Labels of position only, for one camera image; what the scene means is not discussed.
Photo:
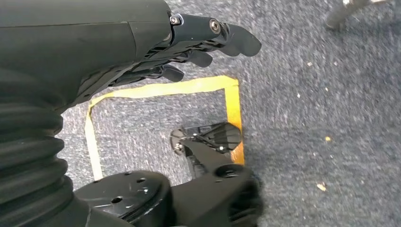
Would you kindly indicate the stainless steel workbench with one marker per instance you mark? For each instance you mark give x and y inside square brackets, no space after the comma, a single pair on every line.
[341,15]

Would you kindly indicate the yellow floor tape square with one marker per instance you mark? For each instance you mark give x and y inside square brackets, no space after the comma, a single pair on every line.
[233,103]

